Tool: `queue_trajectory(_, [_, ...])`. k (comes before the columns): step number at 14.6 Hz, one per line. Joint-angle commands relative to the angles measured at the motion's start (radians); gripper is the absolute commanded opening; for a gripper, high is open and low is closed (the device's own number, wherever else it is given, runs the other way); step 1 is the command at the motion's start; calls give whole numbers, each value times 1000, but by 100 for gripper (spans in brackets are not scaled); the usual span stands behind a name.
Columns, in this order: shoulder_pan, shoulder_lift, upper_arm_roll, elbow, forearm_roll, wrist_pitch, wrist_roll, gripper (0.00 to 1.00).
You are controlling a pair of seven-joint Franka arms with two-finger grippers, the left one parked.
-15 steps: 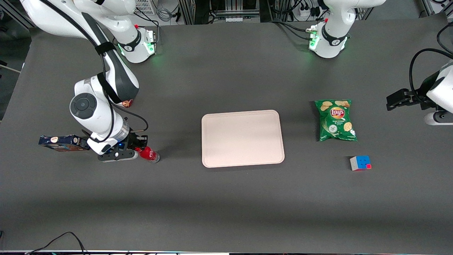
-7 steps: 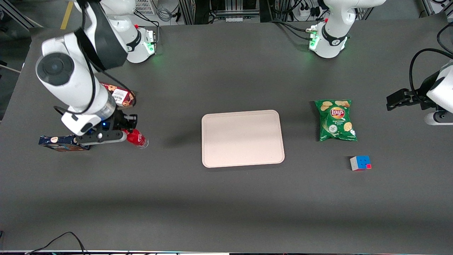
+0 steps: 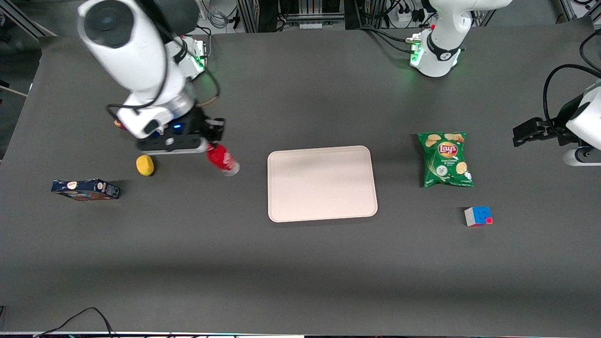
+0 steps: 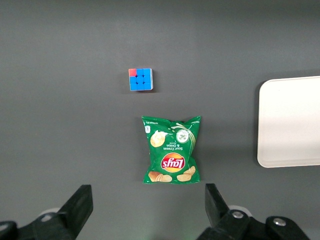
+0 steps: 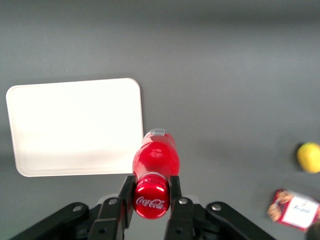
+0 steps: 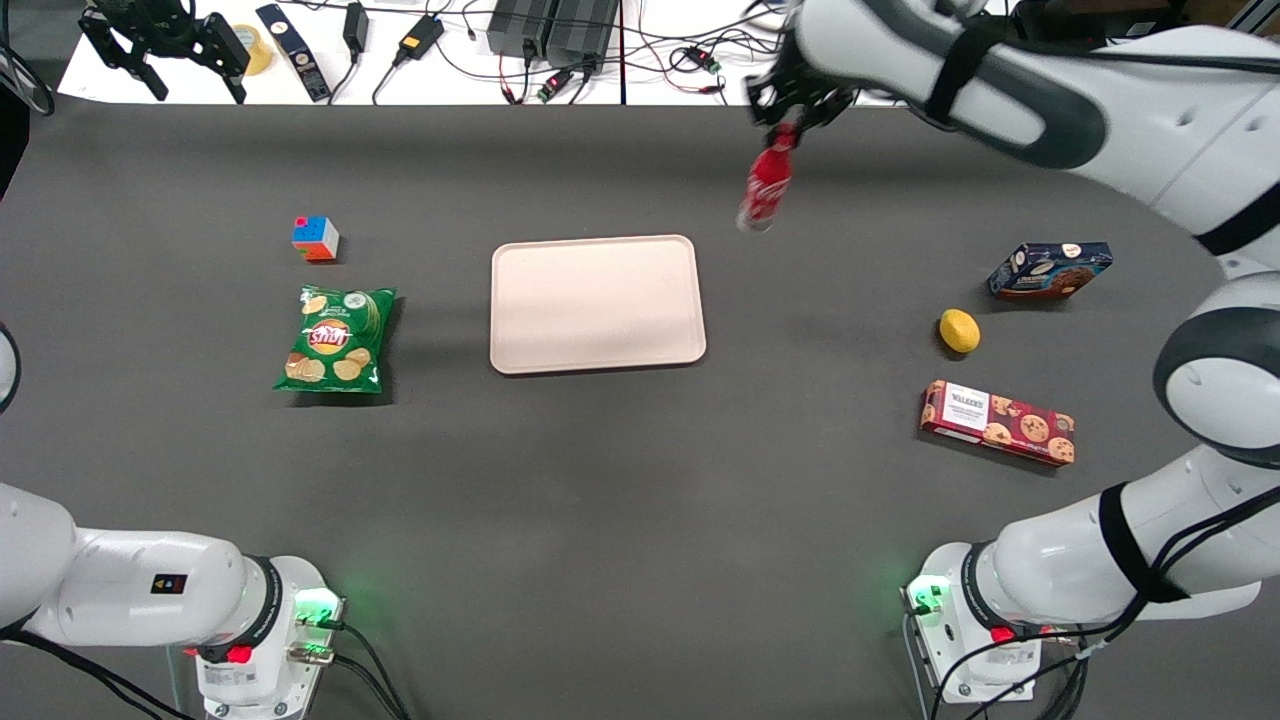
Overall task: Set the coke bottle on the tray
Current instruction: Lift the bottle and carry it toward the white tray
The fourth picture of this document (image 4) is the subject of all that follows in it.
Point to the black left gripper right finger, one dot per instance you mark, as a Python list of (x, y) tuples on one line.
[(222, 215)]

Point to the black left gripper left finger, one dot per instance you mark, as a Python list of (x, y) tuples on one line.
[(75, 212)]

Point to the beige rectangular tray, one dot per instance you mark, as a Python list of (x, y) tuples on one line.
[(290, 122)]

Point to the green Lay's chips bag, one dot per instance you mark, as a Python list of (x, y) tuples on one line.
[(172, 152)]

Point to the blue Rubik's cube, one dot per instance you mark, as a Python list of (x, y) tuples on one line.
[(140, 79)]

